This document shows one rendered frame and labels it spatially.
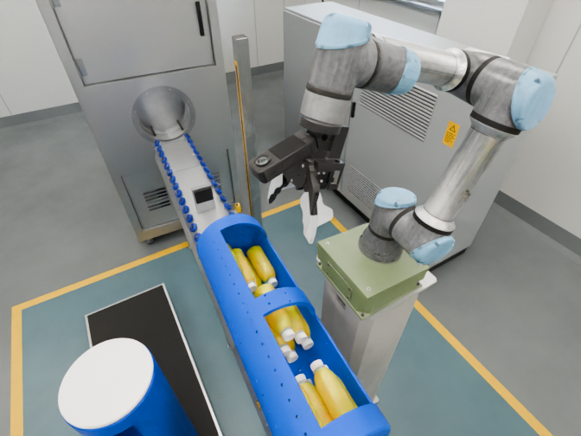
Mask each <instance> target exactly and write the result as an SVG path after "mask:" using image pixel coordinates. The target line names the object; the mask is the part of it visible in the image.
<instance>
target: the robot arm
mask: <svg viewBox="0 0 581 436"><path fill-rule="evenodd" d="M371 30H372V25H371V23H370V22H368V21H366V20H363V19H360V18H357V17H354V16H348V15H344V14H340V13H335V12H330V13H328V14H327V15H326V16H325V17H324V18H323V20H322V25H321V27H320V29H319V33H318V36H317V38H316V42H315V46H316V47H315V51H314V55H313V59H312V62H311V67H310V73H309V78H308V81H307V85H306V88H305V93H304V96H303V103H302V107H301V111H300V112H301V115H300V119H299V123H298V124H300V126H302V127H303V128H305V129H307V131H306V132H305V131H303V130H300V131H298V132H296V133H295V134H293V135H291V136H290V137H288V138H287V139H285V140H283V141H282V142H280V143H278V144H276V145H274V146H273V147H271V148H270V149H269V150H267V151H265V152H263V153H261V154H260V155H258V156H256V157H255V158H253V159H252V160H250V161H249V162H248V164H249V167H250V169H251V172H252V174H253V175H254V176H255V177H257V178H258V179H259V181H260V182H262V183H268V182H270V181H271V184H270V188H269V193H268V202H269V203H272V202H273V201H274V200H275V199H276V196H277V194H279V193H280V192H281V190H284V189H290V188H293V187H295V186H296V190H303V188H304V193H303V195H302V196H301V198H300V206H301V208H302V211H303V235H304V237H305V238H306V240H307V241H308V243H309V244H312V243H313V241H314V239H315V236H316V228H317V227H318V226H320V225H322V224H323V223H325V222H327V221H330V220H331V219H332V218H333V210H332V209H331V208H329V207H327V206H325V205H324V204H323V203H322V195H321V193H320V189H326V188H327V190H330V189H337V188H338V185H339V182H340V180H341V177H342V172H343V169H344V166H345V163H344V162H343V161H341V160H340V157H341V154H342V149H343V146H344V144H345V140H346V137H347V135H348V129H349V127H347V126H346V125H342V124H344V120H345V118H346V115H347V112H348V107H349V104H350V100H351V98H352V95H353V91H354V88H360V89H365V90H369V91H375V92H379V93H384V94H387V95H389V94H398V95H400V94H404V93H407V92H408V91H410V90H411V89H412V88H413V87H414V85H415V84H416V82H418V83H424V84H429V85H433V86H434V87H435V88H436V89H437V90H438V91H443V92H447V93H450V94H452V95H454V96H456V97H458V98H459V99H461V100H463V101H465V102H466V103H468V104H470V105H472V106H474V108H473V110H472V112H471V114H470V115H469V118H470V121H471V127H470V128H469V130H468V131H467V133H466V135H465V136H464V138H463V141H462V142H461V143H460V145H459V146H458V148H457V150H456V152H455V154H454V155H453V157H452V159H451V160H450V162H449V164H448V165H447V167H446V169H445V170H444V173H443V174H442V175H441V177H440V178H439V180H438V182H437V184H436V186H435V188H434V189H433V191H432V192H431V194H430V196H429V197H428V199H427V201H426V202H425V205H421V206H417V207H416V206H415V204H416V202H417V198H416V196H415V195H414V194H413V193H412V192H411V191H409V190H407V189H402V188H397V187H390V188H385V189H382V190H381V191H380V192H379V193H378V195H377V197H376V199H375V200H374V206H373V212H372V214H371V218H370V221H369V224H368V226H367V227H366V229H365V230H364V231H363V232H362V234H361V236H360V239H359V242H358V246H359V249H360V250H361V252H362V253H363V254H364V255H365V256H366V257H367V258H369V259H370V260H373V261H375V262H379V263H393V262H395V261H397V260H398V259H399V258H400V257H401V255H402V253H403V251H404V250H405V251H406V252H407V253H408V254H409V256H410V257H412V258H414V259H415V260H416V261H417V262H418V263H419V264H421V265H428V264H430V263H433V262H435V261H437V260H440V259H441V258H443V257H444V256H445V255H446V254H447V253H448V252H449V251H450V250H451V249H452V248H453V247H454V245H455V240H454V237H452V236H451V234H452V232H453V231H454V230H455V228H456V225H455V223H454V219H455V218H456V216H457V214H458V213H459V211H460V210H461V208H462V207H463V205H464V203H466V201H467V200H468V198H469V196H470V195H471V193H472V192H473V190H474V189H475V187H476V185H477V184H478V183H479V182H480V180H481V179H482V177H483V175H484V174H485V172H486V171H487V169H488V167H489V166H490V165H491V164H492V162H493V161H494V159H495V157H496V156H497V154H498V153H499V151H500V150H501V148H502V146H503V145H504V144H505V143H506V141H507V140H508V139H510V138H515V137H518V136H519V134H520V132H521V131H528V130H531V129H533V128H534V127H535V126H536V125H537V124H538V123H539V122H541V120H542V119H543V118H544V117H545V116H546V114H547V113H548V111H549V109H550V108H551V105H552V103H553V100H554V97H555V93H556V82H555V79H554V78H553V77H552V76H551V75H550V74H548V73H545V72H543V71H540V70H539V69H538V68H536V67H529V66H527V65H524V64H521V63H519V62H516V61H511V60H509V59H507V58H503V57H501V56H499V55H496V54H489V53H483V52H476V51H469V50H463V49H460V48H448V49H446V50H442V49H438V48H432V47H428V46H425V45H421V44H417V43H414V42H408V41H404V40H400V39H397V38H393V37H390V36H386V35H380V34H376V33H373V32H371ZM336 170H340V174H339V176H338V180H337V183H332V182H333V181H334V179H335V178H334V177H333V176H334V173H335V171H336ZM328 184H329V185H328Z"/></svg>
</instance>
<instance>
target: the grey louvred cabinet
mask: <svg viewBox="0 0 581 436"><path fill-rule="evenodd" d="M330 12H335V13H340V14H344V15H348V16H354V17H357V18H360V19H363V20H366V21H368V22H370V23H371V25H372V30H371V32H373V33H376V34H380V35H386V36H390V37H393V38H397V39H400V40H404V41H408V42H414V43H417V44H421V45H425V46H428V47H432V48H438V49H442V50H446V49H448V48H460V49H466V48H469V47H470V46H468V45H465V44H462V43H460V42H455V41H452V40H449V39H446V38H443V37H441V36H438V35H433V34H431V33H427V32H424V31H422V30H419V29H415V28H412V27H409V26H406V25H403V24H400V23H397V22H393V21H390V20H387V19H385V18H382V17H378V16H374V15H371V14H368V13H366V12H363V11H360V10H355V9H352V8H349V7H347V6H344V5H341V4H338V3H334V2H324V3H312V4H305V5H298V6H291V7H285V8H284V139H287V138H288V137H290V136H291V135H293V134H295V133H296V132H298V131H300V130H303V131H305V132H306V131H307V129H305V128H303V127H302V126H300V124H298V123H299V119H300V115H301V112H300V111H301V107H302V103H303V96H304V93H305V88H306V85H307V81H308V78H309V73H310V67H311V62H312V59H313V55H314V51H315V47H316V46H315V42H316V38H317V36H318V33H319V29H320V27H321V25H322V20H323V18H324V17H325V16H326V15H327V14H328V13H330ZM471 48H473V47H471ZM473 108H474V106H472V105H470V104H468V103H466V102H465V101H463V100H461V99H459V98H458V97H456V96H454V95H452V94H450V93H447V92H443V91H438V90H437V89H436V88H435V87H434V86H433V85H429V84H424V83H418V82H416V84H415V85H414V87H413V88H412V89H411V90H410V91H408V92H407V93H404V94H400V95H398V94H389V95H387V94H384V93H379V92H375V91H369V90H365V89H360V88H354V91H353V95H352V98H351V100H350V104H349V107H348V112H347V115H346V118H345V120H344V124H342V125H346V126H347V127H349V129H348V135H347V137H346V140H345V144H344V146H343V149H342V154H341V157H340V160H341V161H343V162H344V163H345V166H344V169H343V172H342V177H341V180H340V182H339V185H338V188H337V189H332V190H333V191H334V192H335V193H336V194H337V195H338V196H339V197H340V198H341V199H342V200H343V201H344V202H345V203H346V204H347V205H349V206H350V207H351V208H352V209H353V210H354V211H355V212H356V213H357V214H358V215H360V216H361V217H362V218H363V219H364V220H365V221H366V222H367V223H369V221H370V218H371V214H372V212H373V208H374V200H375V199H376V197H377V195H378V193H379V192H380V191H381V190H382V189H385V188H390V187H397V188H402V189H407V190H409V191H411V192H412V193H413V194H414V195H415V196H416V198H417V202H416V204H415V206H416V207H417V206H421V205H425V202H426V201H427V199H428V197H429V196H430V194H431V192H432V191H433V189H434V188H435V186H436V184H437V182H438V180H439V178H440V177H441V175H442V174H443V173H444V170H445V169H446V167H447V165H448V164H449V162H450V160H451V159H452V157H453V155H454V154H455V152H456V150H457V148H458V146H459V145H460V143H461V142H462V141H463V138H464V136H465V135H466V133H467V131H468V130H469V128H470V127H471V121H470V118H469V115H470V114H471V112H472V110H473ZM529 131H530V130H528V131H521V132H520V134H519V136H518V137H515V138H510V139H508V140H507V141H506V143H505V144H504V145H503V146H502V148H501V150H500V151H499V153H498V154H497V156H496V157H495V159H494V161H493V162H492V164H491V165H490V166H489V167H488V169H487V171H486V172H485V174H484V175H483V177H482V179H481V180H480V182H479V183H478V184H477V185H476V187H475V189H474V190H473V192H472V193H471V195H470V196H469V198H468V200H467V201H466V203H464V205H463V207H462V208H461V210H460V211H459V213H458V214H457V216H456V218H455V219H454V223H455V225H456V228H455V230H454V231H453V232H452V234H451V236H452V237H454V240H455V245H454V247H453V248H452V249H451V250H450V251H449V252H448V253H447V254H446V255H445V256H444V257H443V258H441V259H440V260H437V261H435V262H433V263H430V264H428V266H429V267H430V269H429V272H431V271H433V270H434V269H436V268H438V267H440V266H441V265H443V264H445V263H447V262H448V261H450V260H453V259H455V258H456V257H457V256H459V255H461V254H463V253H465V251H466V249H467V247H469V246H470V245H471V243H472V241H473V239H474V238H475V237H476V234H477V232H478V230H479V228H480V226H481V225H482V222H483V220H484V218H485V216H486V214H487V213H488V211H489V209H490V207H491V205H492V203H493V201H494V199H495V197H496V195H497V193H498V191H499V189H500V187H501V185H502V184H503V182H504V180H505V178H506V176H507V174H508V172H509V170H510V168H511V166H512V164H513V162H514V160H515V158H516V157H517V155H518V153H519V151H520V148H521V146H522V145H523V143H524V141H525V139H526V137H527V134H528V133H529Z"/></svg>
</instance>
